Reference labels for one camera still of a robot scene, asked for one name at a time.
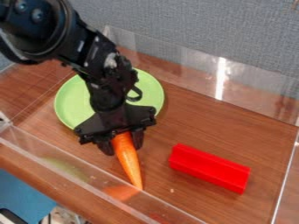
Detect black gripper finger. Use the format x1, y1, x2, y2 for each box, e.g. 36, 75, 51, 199
131, 129, 144, 150
96, 138, 115, 156

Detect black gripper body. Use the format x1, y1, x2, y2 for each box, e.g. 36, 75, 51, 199
73, 85, 156, 144

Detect orange toy carrot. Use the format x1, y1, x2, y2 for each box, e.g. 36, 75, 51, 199
112, 132, 143, 189

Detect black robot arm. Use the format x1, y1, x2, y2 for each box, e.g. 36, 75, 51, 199
0, 0, 155, 156

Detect green plastic plate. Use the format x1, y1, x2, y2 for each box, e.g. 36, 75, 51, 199
53, 69, 164, 130

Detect red rectangular block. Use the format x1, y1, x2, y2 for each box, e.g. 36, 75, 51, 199
168, 143, 251, 194

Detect clear acrylic enclosure walls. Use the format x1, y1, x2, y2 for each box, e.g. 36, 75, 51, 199
0, 27, 299, 224

